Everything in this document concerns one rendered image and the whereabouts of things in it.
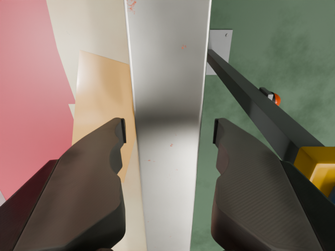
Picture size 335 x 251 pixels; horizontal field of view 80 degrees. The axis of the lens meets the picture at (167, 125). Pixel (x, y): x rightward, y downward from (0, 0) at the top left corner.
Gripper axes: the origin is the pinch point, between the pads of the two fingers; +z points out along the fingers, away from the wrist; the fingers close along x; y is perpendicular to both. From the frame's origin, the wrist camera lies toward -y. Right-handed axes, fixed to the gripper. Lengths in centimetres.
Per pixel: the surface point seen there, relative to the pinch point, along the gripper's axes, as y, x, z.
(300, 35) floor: 3, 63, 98
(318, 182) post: 7.7, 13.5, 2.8
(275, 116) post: 10.0, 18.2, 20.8
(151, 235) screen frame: 10.0, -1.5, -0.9
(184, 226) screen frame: 8.8, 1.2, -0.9
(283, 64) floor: 18, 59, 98
